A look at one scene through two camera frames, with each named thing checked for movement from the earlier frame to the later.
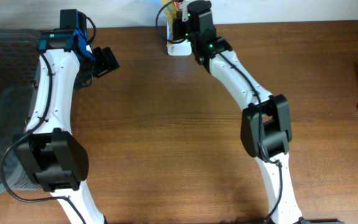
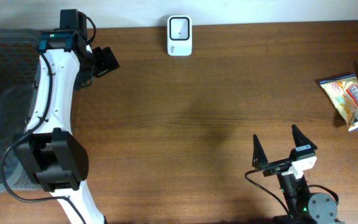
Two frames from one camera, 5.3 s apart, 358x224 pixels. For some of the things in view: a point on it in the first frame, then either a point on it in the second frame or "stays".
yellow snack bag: [170, 12] → [347, 94]
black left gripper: [107, 60] stays
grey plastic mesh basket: [9, 60] stays
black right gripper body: [184, 31] → [291, 187]
